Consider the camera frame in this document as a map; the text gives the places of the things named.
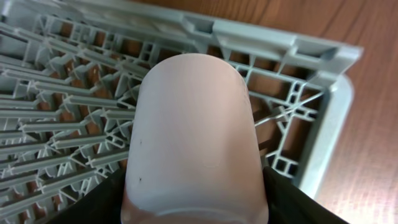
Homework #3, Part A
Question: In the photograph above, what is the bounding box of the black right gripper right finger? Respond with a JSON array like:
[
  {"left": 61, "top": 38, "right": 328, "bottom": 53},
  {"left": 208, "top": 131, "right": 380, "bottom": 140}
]
[{"left": 262, "top": 166, "right": 348, "bottom": 224}]

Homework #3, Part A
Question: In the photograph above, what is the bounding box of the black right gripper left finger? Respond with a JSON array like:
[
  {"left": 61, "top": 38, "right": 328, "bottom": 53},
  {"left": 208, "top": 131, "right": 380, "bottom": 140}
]
[{"left": 47, "top": 170, "right": 126, "bottom": 224}]

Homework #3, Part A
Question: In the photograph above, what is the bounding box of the pink plastic cup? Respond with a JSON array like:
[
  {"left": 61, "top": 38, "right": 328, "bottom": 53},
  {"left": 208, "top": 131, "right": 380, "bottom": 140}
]
[{"left": 121, "top": 54, "right": 269, "bottom": 223}]

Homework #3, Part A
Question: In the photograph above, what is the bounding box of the grey dishwasher rack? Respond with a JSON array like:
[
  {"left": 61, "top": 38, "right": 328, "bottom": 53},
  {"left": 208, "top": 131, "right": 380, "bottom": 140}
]
[{"left": 1, "top": 1, "right": 363, "bottom": 223}]

